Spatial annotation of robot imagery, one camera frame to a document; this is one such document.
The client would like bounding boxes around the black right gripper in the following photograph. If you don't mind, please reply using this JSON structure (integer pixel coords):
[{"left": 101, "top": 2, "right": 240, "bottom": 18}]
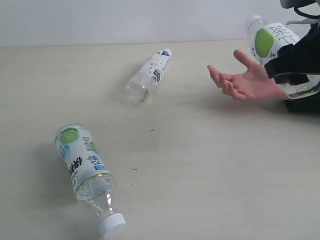
[{"left": 264, "top": 23, "right": 320, "bottom": 86}]

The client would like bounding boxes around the tea bottle camel label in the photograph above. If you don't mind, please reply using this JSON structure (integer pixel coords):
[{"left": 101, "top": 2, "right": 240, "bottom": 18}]
[{"left": 243, "top": 15, "right": 320, "bottom": 100}]

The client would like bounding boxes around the lime label bottle white cap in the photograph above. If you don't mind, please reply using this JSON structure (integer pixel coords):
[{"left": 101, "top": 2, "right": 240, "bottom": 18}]
[{"left": 54, "top": 123, "right": 126, "bottom": 240}]

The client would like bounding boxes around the black sleeved forearm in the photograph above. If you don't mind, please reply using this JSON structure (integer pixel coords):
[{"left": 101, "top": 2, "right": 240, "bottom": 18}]
[{"left": 284, "top": 92, "right": 320, "bottom": 115}]

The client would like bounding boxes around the slim clear bottle white label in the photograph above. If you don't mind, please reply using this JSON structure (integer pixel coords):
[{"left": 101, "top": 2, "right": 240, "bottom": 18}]
[{"left": 125, "top": 48, "right": 172, "bottom": 103}]

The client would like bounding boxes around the person's open bare hand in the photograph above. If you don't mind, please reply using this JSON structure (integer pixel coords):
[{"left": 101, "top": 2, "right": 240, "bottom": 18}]
[{"left": 207, "top": 49, "right": 288, "bottom": 103}]

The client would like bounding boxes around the grey black cable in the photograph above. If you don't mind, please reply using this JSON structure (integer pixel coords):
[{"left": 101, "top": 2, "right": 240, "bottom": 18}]
[{"left": 285, "top": 5, "right": 320, "bottom": 26}]

